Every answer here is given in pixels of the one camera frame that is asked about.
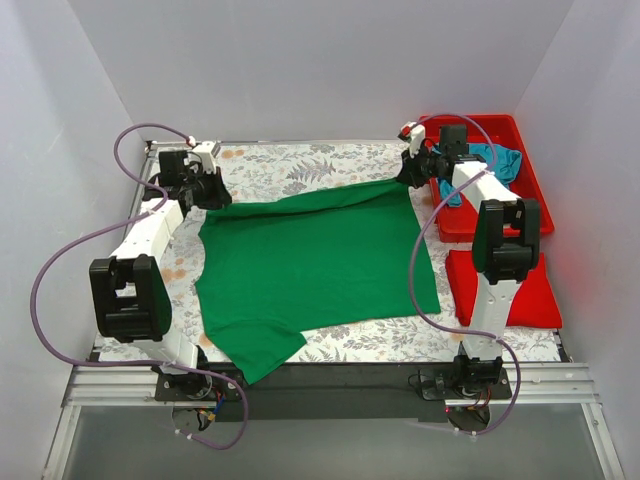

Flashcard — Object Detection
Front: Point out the green t shirt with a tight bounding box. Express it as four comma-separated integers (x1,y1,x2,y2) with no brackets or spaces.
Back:
195,179,441,383

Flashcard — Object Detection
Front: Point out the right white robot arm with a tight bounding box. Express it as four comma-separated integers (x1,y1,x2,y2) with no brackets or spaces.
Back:
396,122,540,400

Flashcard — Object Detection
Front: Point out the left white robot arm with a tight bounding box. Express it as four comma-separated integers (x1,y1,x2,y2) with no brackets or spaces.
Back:
89,141,232,400

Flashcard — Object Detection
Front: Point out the floral table cloth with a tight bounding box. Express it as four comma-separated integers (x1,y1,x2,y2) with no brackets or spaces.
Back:
93,142,560,363

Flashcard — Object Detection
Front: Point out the red plastic bin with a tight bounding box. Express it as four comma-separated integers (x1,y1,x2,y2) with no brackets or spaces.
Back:
420,114,554,243

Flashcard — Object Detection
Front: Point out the blue t shirt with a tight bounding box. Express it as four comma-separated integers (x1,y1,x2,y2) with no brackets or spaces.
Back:
437,143,523,208

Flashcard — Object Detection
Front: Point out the folded red t shirt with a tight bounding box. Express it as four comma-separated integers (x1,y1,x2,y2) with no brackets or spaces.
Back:
445,250,563,329

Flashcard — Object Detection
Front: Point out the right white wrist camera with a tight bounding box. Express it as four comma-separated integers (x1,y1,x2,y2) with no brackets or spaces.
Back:
398,122,426,158

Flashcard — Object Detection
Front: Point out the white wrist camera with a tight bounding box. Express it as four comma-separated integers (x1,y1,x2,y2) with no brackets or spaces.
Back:
398,122,426,158
188,141,221,173

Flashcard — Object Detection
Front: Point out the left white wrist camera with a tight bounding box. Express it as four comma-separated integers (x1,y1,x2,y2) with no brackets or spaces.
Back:
188,141,221,173

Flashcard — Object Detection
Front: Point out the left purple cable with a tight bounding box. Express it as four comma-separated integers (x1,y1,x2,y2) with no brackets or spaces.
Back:
29,121,250,450

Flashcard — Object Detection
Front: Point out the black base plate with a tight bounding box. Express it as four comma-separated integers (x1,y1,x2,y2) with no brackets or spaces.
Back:
154,362,515,423

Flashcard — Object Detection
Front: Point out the aluminium rail frame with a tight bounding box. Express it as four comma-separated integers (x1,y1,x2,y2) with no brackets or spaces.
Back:
42,362,624,479

